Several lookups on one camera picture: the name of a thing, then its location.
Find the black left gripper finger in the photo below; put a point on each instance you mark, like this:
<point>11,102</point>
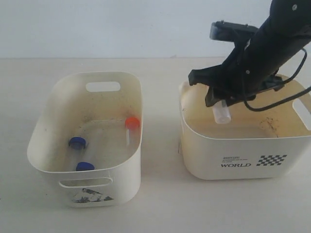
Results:
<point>214,96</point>

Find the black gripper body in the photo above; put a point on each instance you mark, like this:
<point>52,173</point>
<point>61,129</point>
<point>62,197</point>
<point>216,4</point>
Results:
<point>244,73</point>

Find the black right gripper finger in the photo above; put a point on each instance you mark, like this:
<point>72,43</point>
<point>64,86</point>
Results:
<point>208,76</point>

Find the orange-capped clear tube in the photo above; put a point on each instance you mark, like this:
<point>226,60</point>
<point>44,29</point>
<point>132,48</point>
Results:
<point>221,112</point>
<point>132,130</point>

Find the cream plastic bin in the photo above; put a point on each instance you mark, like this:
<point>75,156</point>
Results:
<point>94,106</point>
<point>252,145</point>

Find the blue-capped clear tube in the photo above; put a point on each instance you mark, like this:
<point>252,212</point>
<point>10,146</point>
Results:
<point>76,151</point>
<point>84,166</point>

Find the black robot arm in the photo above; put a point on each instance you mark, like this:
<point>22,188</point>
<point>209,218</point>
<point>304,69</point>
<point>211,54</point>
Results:
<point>285,32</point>

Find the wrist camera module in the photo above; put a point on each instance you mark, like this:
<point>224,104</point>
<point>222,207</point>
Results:
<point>231,32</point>

